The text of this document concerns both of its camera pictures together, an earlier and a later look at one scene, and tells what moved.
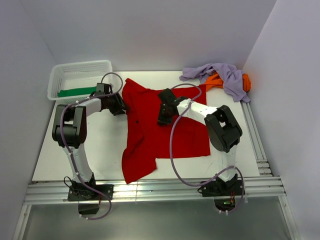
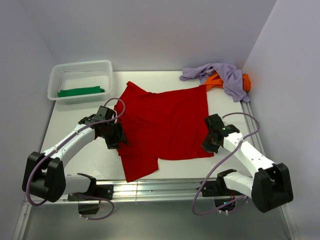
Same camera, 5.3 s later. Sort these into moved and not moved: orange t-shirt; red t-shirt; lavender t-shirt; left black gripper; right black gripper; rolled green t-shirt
Moved: left black gripper; right black gripper
Not moved: orange t-shirt; rolled green t-shirt; lavender t-shirt; red t-shirt
